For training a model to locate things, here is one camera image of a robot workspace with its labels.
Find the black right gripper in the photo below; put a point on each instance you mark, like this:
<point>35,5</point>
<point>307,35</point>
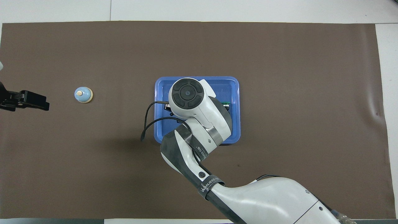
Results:
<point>167,108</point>

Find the green push button switch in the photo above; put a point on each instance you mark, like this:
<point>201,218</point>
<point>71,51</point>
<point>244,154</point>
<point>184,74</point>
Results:
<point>227,102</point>

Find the brown table mat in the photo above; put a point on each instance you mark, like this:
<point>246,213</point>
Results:
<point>93,180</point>

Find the light blue desk bell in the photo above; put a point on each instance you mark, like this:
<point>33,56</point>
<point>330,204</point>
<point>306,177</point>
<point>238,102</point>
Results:
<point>83,95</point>

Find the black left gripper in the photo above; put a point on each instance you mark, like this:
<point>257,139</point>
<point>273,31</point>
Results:
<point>8,100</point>

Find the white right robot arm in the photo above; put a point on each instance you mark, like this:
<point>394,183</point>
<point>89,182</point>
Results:
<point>202,109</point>

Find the blue plastic tray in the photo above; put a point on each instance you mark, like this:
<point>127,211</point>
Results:
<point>234,124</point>

